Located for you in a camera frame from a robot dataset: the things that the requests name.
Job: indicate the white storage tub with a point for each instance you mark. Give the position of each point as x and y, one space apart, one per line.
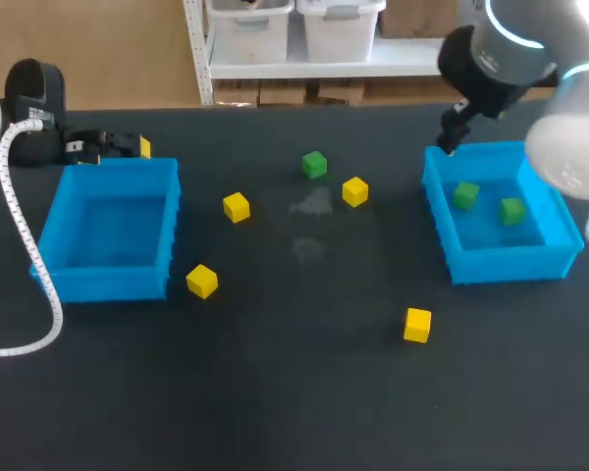
248 34
341 34

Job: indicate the yellow cube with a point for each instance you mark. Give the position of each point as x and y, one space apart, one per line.
236 207
417 325
355 192
202 281

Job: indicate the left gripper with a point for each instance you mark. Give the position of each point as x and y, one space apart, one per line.
29 98

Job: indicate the blue plastic bin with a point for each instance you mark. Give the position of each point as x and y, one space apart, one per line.
108 275
500 260

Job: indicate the white metal shelf rack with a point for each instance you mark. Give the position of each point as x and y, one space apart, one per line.
397 61

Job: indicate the green cube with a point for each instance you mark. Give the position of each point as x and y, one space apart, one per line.
465 195
512 211
314 165

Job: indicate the cardboard box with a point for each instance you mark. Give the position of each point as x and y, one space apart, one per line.
235 93
282 92
341 92

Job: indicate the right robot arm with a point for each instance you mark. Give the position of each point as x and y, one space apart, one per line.
569 98

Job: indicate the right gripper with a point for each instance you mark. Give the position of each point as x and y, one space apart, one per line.
481 78

